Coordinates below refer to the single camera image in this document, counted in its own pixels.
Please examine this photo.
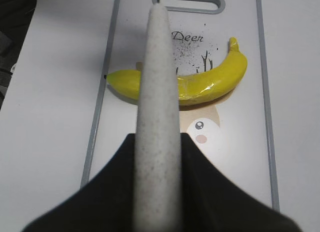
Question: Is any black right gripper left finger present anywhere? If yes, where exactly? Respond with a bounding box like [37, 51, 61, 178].
[24, 134, 135, 231]

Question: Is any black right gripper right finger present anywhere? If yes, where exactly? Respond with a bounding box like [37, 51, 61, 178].
[181, 133, 301, 231]

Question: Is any yellow plastic banana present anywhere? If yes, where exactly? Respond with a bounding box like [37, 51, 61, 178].
[106, 37, 248, 106]

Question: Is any white grey-rimmed cutting board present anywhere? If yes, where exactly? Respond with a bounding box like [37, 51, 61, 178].
[81, 0, 280, 210]

